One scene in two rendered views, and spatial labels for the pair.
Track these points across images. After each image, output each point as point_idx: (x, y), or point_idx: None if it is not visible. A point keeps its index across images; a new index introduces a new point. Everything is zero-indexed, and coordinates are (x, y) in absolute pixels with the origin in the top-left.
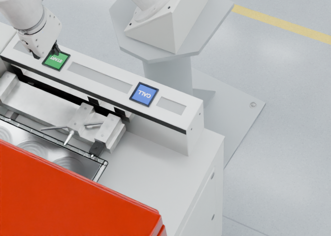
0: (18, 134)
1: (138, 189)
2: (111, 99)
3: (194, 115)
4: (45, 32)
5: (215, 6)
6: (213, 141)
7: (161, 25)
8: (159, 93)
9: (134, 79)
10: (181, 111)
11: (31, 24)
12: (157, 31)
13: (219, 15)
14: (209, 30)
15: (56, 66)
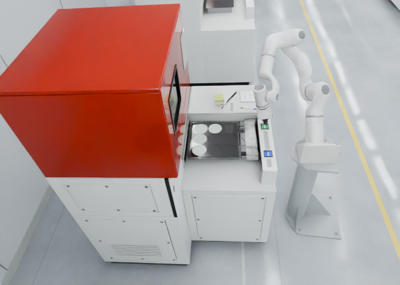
0: (236, 132)
1: (240, 174)
2: (260, 146)
3: (269, 171)
4: (262, 112)
5: (331, 166)
6: (271, 188)
7: (301, 149)
8: (271, 157)
9: (272, 149)
10: (269, 166)
11: (258, 105)
12: (300, 150)
13: (328, 169)
14: (318, 169)
15: (262, 127)
